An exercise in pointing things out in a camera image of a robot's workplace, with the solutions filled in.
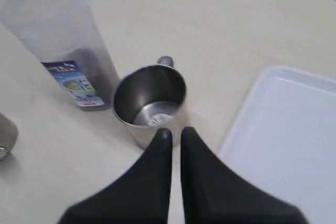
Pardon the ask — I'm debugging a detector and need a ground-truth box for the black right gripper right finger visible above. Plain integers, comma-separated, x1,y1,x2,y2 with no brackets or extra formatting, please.
181,126,307,223

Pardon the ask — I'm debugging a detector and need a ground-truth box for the white plastic tray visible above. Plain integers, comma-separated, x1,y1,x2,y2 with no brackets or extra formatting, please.
218,66,335,223

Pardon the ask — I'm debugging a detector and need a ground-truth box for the clear plastic container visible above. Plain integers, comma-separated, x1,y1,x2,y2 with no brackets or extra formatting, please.
1,0,119,111

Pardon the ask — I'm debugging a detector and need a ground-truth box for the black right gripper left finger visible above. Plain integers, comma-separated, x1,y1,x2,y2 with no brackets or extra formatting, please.
59,128,173,223

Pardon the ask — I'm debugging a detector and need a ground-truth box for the steel mug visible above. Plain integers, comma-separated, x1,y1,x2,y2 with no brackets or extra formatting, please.
112,56,190,149
0,113,18,160

